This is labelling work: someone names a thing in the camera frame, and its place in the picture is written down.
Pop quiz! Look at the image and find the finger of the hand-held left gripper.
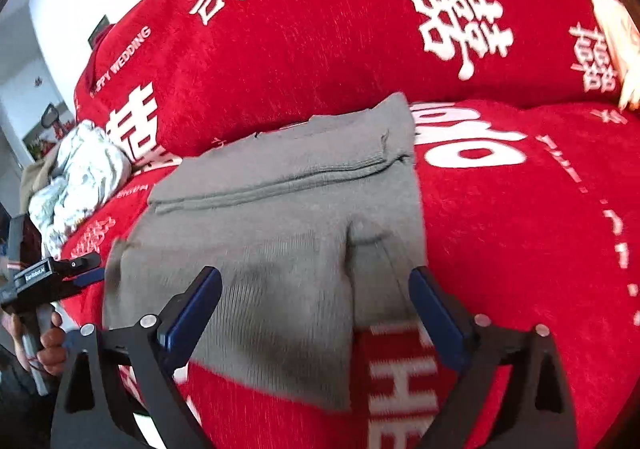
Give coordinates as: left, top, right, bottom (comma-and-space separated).
60, 269, 107, 299
50, 253, 102, 275

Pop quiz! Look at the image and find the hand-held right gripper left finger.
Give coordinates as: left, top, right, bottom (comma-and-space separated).
50, 266, 223, 449

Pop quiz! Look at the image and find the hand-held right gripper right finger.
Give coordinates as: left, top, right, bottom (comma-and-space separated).
407, 266, 578, 449

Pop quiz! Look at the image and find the grey knit sweater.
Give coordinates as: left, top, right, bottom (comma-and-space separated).
101, 92, 429, 411

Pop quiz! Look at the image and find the person's left hand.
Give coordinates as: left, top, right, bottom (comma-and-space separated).
0, 306, 69, 377

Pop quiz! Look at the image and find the white floral cloth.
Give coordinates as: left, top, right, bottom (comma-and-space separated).
28, 120, 132, 260

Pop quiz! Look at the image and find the beige cloth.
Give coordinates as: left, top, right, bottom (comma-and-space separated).
19, 149, 62, 210

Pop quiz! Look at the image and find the red printed sofa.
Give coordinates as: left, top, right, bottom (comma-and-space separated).
57, 0, 640, 449

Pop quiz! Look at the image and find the cream fringed cloth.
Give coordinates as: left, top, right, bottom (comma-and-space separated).
587, 0, 640, 112

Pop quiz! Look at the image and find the wall poster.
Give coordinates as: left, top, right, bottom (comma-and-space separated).
22, 101, 77, 160

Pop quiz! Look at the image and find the dark wall switch panel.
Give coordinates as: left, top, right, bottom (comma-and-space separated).
87, 15, 111, 50

